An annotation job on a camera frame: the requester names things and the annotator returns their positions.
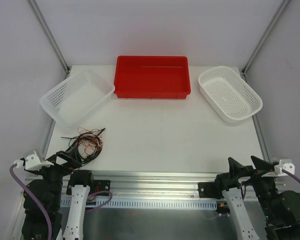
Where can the white slotted cable duct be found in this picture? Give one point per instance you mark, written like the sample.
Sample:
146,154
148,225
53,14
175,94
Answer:
162,204

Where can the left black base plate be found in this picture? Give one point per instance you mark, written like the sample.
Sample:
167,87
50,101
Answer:
100,186

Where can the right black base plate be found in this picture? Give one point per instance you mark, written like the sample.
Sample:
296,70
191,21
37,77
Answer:
207,190

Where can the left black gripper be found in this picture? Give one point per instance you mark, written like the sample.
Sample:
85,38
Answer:
56,164

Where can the white oval perforated basket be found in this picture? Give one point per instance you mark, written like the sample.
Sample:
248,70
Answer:
228,94

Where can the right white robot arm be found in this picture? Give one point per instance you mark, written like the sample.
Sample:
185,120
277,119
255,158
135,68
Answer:
281,209

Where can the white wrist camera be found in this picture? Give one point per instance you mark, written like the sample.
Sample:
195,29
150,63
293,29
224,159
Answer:
33,161
281,164

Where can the aluminium mounting rail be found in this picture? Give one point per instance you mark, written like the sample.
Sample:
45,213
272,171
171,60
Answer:
154,185

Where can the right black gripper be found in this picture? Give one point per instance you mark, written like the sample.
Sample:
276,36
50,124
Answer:
251,173

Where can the translucent white rectangular basket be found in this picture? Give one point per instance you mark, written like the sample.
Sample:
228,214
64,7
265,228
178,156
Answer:
74,99

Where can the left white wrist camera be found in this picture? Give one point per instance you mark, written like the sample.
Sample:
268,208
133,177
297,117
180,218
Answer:
33,161

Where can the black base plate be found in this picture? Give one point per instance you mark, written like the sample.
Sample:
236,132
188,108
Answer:
100,186
207,190

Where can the red plastic bin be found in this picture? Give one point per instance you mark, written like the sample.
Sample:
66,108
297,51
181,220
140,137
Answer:
152,77

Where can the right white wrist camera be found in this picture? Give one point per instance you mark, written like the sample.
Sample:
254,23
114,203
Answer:
281,164

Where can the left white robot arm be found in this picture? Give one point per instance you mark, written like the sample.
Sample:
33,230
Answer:
42,197

